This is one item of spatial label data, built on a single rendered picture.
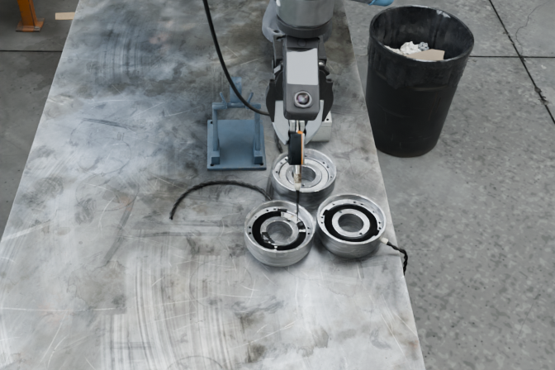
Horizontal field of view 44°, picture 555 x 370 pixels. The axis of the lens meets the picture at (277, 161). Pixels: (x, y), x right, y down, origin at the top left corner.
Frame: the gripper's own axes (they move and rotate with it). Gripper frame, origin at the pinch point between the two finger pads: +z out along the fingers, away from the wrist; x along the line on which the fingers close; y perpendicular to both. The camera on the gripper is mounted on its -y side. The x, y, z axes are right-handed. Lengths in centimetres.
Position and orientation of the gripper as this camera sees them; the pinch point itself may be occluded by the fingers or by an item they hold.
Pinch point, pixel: (296, 139)
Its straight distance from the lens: 103.6
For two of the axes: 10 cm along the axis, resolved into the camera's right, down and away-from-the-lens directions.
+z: -0.4, 7.3, 6.8
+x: -10.0, 0.1, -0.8
